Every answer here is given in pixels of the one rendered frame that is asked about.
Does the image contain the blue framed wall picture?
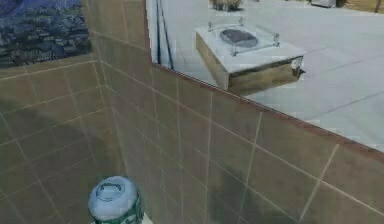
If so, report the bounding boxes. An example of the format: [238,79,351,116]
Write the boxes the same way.
[0,0,93,69]

